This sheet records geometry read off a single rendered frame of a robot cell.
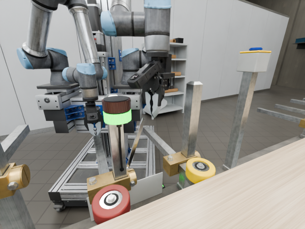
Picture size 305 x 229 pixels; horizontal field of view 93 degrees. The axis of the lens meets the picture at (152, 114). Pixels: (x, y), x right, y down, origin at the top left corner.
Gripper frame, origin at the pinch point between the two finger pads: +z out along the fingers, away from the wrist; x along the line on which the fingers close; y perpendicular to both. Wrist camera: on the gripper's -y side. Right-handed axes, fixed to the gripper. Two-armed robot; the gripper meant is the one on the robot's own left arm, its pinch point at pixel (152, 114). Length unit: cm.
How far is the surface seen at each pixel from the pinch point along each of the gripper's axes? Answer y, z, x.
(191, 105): 5.1, -4.7, -11.9
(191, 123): 5.6, 1.4, -12.2
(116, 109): -19.4, -8.3, -9.4
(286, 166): 18.0, 11.3, -36.7
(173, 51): 266, -43, 196
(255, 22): 582, -139, 114
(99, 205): -26.0, 10.6, -10.7
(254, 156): 53, 31, -26
